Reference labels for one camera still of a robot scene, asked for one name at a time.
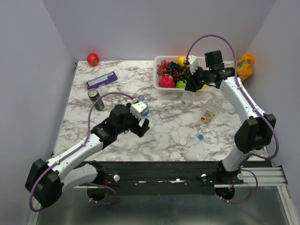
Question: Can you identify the clear red-label water bottle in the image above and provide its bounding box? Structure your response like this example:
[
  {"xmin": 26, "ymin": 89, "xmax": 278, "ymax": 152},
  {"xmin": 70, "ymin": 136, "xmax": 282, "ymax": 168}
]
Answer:
[{"xmin": 181, "ymin": 91, "xmax": 195, "ymax": 111}]

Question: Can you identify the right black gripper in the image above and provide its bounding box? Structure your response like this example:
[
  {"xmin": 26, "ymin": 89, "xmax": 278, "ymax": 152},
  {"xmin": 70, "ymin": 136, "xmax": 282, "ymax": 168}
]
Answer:
[{"xmin": 185, "ymin": 65, "xmax": 212, "ymax": 93}]

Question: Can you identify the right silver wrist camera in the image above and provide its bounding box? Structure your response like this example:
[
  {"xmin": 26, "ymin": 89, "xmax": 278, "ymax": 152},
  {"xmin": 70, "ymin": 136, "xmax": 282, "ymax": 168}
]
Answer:
[{"xmin": 184, "ymin": 55, "xmax": 201, "ymax": 75}]

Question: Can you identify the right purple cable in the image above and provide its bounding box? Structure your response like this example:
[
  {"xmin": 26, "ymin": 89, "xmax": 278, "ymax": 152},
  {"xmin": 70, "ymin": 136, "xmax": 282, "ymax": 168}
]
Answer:
[{"xmin": 187, "ymin": 34, "xmax": 280, "ymax": 161}]

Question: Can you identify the blue small water bottle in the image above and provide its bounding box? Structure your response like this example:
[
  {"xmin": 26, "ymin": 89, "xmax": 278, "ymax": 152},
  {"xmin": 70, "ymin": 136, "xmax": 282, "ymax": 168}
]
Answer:
[{"xmin": 138, "ymin": 95, "xmax": 150, "ymax": 117}]

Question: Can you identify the orange snack bag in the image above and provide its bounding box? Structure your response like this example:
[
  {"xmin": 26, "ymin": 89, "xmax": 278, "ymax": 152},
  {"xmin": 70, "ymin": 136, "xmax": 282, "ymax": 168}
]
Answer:
[{"xmin": 237, "ymin": 52, "xmax": 255, "ymax": 82}]

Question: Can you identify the yellow lemon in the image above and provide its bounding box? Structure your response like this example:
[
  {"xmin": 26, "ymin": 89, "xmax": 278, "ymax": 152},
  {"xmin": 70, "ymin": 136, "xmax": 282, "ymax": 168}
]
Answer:
[{"xmin": 177, "ymin": 56, "xmax": 186, "ymax": 67}]

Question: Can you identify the red apple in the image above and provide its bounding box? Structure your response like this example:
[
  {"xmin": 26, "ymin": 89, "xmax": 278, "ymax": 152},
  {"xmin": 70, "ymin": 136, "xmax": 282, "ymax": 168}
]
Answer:
[{"xmin": 87, "ymin": 53, "xmax": 99, "ymax": 67}]

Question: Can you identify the white plastic fruit basket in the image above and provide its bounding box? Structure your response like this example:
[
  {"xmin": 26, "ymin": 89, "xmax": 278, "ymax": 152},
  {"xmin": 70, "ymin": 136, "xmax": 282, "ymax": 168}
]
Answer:
[{"xmin": 153, "ymin": 55, "xmax": 213, "ymax": 96}]

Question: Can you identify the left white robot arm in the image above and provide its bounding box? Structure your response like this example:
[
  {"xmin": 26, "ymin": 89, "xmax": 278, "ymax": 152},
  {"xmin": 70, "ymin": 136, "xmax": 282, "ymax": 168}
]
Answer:
[{"xmin": 25, "ymin": 99, "xmax": 150, "ymax": 212}]

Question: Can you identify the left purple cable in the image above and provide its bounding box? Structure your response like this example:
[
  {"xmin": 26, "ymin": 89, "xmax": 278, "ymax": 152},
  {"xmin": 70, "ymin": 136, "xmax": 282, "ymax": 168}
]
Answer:
[{"xmin": 28, "ymin": 92, "xmax": 138, "ymax": 212}]

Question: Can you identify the purple cable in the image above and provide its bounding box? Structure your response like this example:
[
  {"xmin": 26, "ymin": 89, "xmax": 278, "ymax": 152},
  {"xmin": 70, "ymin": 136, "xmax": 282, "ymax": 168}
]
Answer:
[
  {"xmin": 28, "ymin": 92, "xmax": 138, "ymax": 212},
  {"xmin": 187, "ymin": 34, "xmax": 280, "ymax": 161}
]

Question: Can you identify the aluminium rail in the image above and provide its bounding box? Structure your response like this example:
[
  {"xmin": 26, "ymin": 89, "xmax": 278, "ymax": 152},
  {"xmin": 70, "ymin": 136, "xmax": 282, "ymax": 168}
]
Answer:
[{"xmin": 209, "ymin": 167, "xmax": 288, "ymax": 188}]

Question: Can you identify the green lime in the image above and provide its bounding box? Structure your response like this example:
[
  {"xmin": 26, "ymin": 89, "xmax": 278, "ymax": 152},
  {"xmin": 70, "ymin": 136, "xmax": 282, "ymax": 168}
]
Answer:
[{"xmin": 175, "ymin": 79, "xmax": 187, "ymax": 89}]

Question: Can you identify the white bottle cap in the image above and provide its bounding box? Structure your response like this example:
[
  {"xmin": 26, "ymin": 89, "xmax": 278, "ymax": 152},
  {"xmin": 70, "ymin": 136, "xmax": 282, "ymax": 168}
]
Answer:
[{"xmin": 179, "ymin": 139, "xmax": 187, "ymax": 146}]

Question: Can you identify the black drink can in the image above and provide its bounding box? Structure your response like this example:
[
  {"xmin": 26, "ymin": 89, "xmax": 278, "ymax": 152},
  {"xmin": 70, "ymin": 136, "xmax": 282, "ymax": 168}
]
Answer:
[{"xmin": 88, "ymin": 89, "xmax": 105, "ymax": 111}]

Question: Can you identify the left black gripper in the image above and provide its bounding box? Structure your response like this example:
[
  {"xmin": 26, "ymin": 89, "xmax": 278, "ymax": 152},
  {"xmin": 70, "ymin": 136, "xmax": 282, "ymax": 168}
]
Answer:
[{"xmin": 117, "ymin": 103, "xmax": 150, "ymax": 138}]

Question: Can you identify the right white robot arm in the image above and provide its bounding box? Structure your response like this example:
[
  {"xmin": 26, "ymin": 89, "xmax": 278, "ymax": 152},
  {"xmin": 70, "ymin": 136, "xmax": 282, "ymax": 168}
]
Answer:
[{"xmin": 184, "ymin": 51, "xmax": 276, "ymax": 184}]

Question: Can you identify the purple rectangular box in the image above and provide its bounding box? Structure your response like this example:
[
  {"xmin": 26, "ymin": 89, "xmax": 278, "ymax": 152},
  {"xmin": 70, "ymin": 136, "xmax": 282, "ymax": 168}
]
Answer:
[{"xmin": 85, "ymin": 71, "xmax": 118, "ymax": 90}]

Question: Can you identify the blue bottle cap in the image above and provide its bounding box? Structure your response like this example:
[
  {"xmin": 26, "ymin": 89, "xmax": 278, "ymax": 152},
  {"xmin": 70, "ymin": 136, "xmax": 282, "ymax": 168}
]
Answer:
[{"xmin": 197, "ymin": 134, "xmax": 204, "ymax": 141}]

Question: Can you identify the dark red grape bunch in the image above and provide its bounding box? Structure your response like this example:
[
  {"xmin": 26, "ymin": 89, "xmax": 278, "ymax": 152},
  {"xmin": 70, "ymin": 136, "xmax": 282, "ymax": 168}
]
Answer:
[{"xmin": 172, "ymin": 67, "xmax": 190, "ymax": 82}]

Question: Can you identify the red dragon fruit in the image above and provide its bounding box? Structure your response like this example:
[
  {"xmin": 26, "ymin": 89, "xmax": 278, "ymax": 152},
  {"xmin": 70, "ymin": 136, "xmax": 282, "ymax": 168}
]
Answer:
[{"xmin": 158, "ymin": 74, "xmax": 175, "ymax": 88}]

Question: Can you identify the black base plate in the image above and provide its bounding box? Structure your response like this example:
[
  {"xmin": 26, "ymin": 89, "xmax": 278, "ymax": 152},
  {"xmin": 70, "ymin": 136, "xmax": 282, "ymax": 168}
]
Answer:
[{"xmin": 89, "ymin": 161, "xmax": 243, "ymax": 196}]

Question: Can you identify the black grape bunch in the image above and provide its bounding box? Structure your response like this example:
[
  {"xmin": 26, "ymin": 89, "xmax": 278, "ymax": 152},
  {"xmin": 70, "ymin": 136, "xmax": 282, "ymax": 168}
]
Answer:
[{"xmin": 166, "ymin": 61, "xmax": 181, "ymax": 72}]

